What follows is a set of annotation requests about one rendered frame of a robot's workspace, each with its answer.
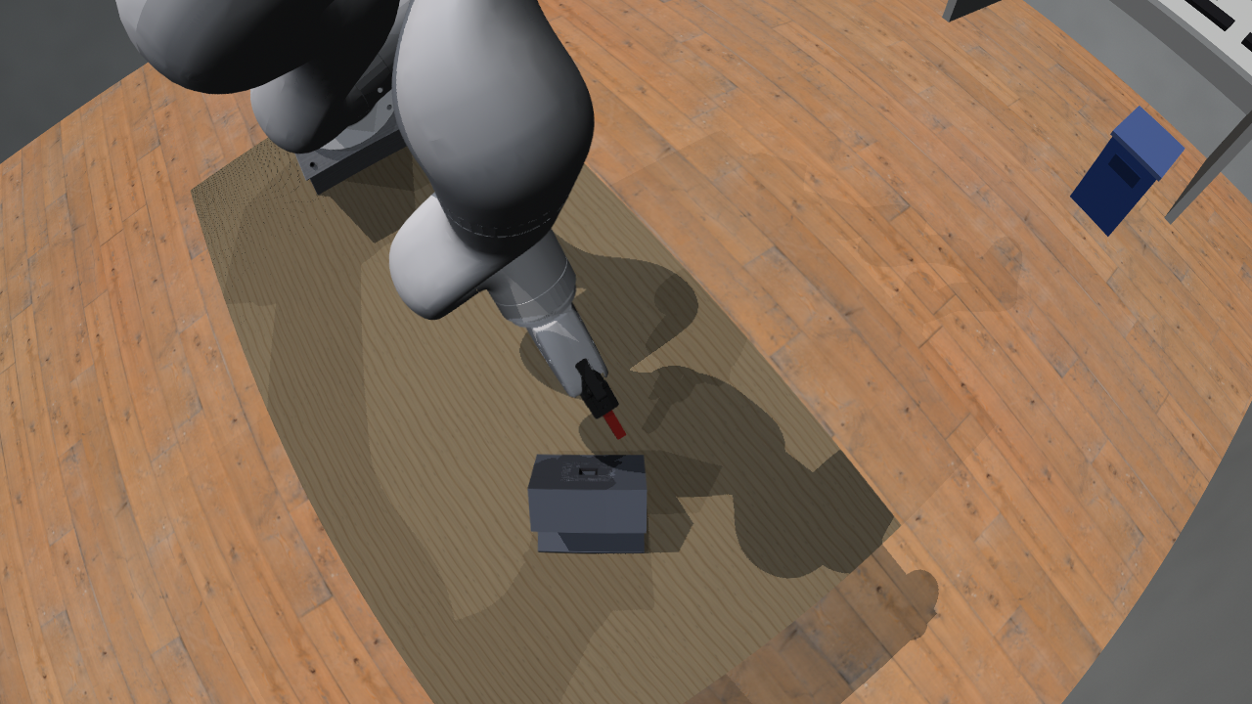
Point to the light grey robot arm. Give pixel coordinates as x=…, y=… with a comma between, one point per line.
x=487, y=99

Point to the red rectangular peg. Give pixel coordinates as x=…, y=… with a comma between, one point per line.
x=614, y=425

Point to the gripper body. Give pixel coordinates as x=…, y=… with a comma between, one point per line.
x=564, y=340

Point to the grey sloped panel with square hole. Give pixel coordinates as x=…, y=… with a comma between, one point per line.
x=573, y=499

